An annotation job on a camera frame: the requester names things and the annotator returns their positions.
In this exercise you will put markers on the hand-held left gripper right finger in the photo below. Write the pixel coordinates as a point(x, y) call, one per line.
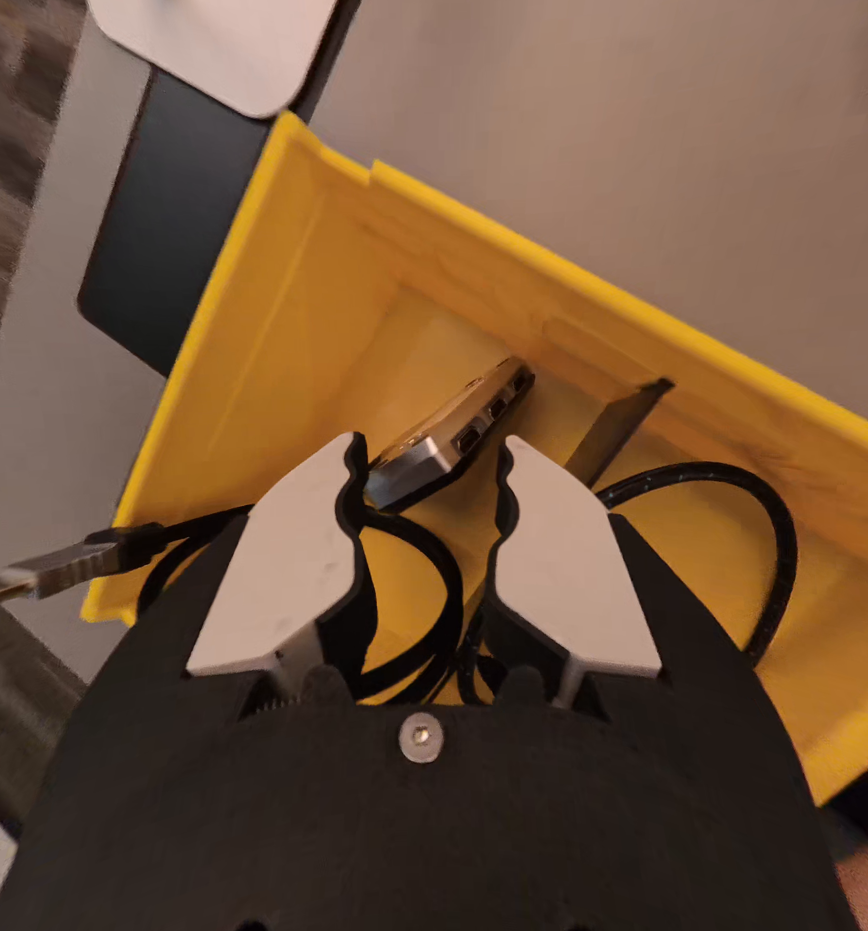
point(572, 582)

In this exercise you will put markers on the yellow plastic bin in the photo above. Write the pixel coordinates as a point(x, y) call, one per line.
point(296, 327)

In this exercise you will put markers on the white plate with round disc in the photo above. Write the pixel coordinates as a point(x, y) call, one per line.
point(223, 43)

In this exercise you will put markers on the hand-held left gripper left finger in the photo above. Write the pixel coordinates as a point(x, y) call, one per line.
point(288, 582)

